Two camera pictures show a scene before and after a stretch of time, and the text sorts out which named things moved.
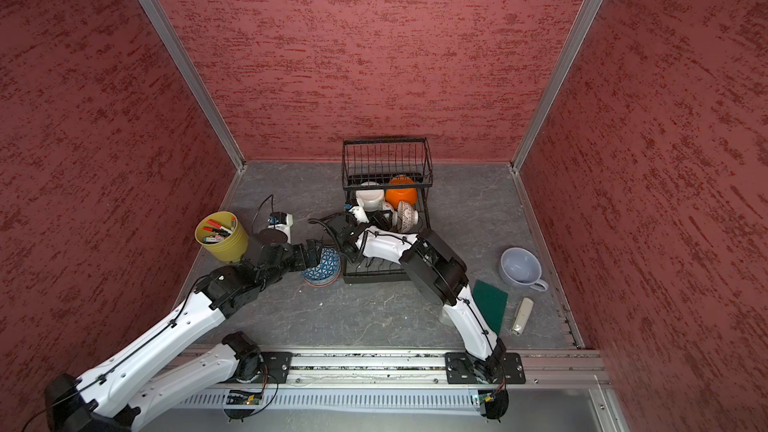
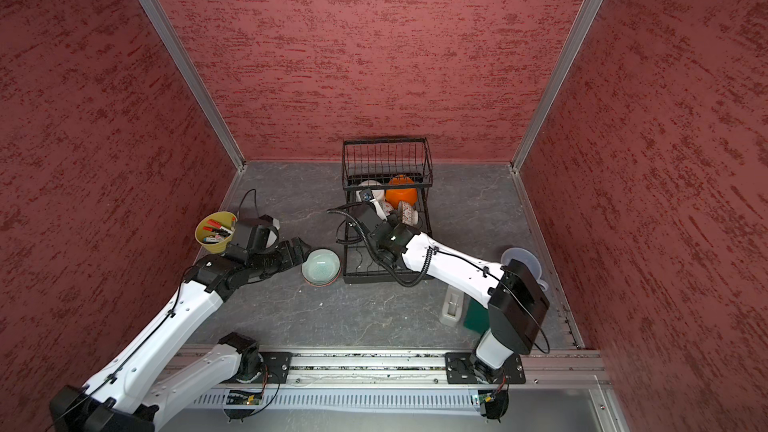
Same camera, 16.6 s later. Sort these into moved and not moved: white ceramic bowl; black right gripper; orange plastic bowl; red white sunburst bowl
Moved: black right gripper
Not moved: white ceramic bowl; red white sunburst bowl; orange plastic bowl
